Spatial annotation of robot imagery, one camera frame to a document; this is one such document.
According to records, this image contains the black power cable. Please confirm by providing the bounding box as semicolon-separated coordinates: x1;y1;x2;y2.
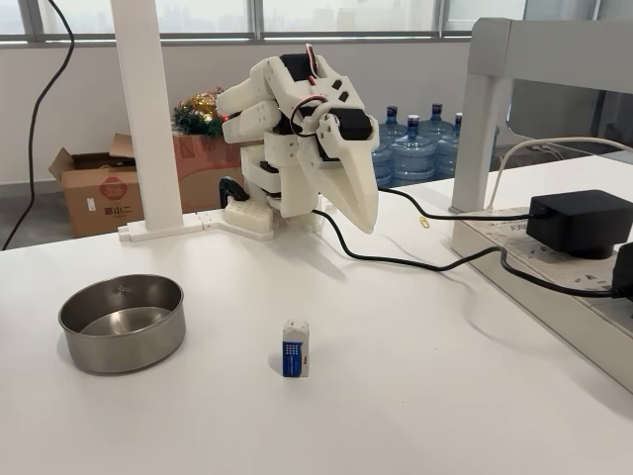
314;210;619;300

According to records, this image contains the white cable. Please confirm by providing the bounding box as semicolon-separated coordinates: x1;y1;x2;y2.
487;137;633;212

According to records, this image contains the white power strip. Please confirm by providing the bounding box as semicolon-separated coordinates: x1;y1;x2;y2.
451;212;633;397

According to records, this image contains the black plug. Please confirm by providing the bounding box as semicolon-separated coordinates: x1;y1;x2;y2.
611;241;633;301

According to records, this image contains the small white and blue box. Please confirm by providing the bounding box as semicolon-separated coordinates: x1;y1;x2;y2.
281;319;312;380

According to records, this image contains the white stand post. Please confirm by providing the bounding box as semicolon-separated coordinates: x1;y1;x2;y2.
109;0;226;243

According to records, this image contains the black table clamp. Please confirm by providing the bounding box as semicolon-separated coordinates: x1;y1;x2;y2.
218;175;248;212

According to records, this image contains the black hanging cable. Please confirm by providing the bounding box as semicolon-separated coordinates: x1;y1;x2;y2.
0;0;76;251

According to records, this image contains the round metal bowl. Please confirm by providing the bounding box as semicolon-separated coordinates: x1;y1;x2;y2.
57;273;187;375

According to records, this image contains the red cardboard box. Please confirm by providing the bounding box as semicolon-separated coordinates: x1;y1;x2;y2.
172;133;247;212

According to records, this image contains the white metal shelf frame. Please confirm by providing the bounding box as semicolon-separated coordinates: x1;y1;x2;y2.
450;17;633;215

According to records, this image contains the black adapter cable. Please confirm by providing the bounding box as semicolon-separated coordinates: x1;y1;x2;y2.
376;185;545;222

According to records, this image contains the open brown cardboard box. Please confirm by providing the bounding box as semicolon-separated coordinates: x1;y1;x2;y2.
47;132;147;238

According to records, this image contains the red and black servo wire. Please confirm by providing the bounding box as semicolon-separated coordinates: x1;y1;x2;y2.
289;43;343;141

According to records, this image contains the black power adapter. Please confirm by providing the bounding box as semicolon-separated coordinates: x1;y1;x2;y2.
525;189;633;260

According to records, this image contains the tinsel christmas wreath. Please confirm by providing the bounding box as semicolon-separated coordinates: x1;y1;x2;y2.
172;88;231;140

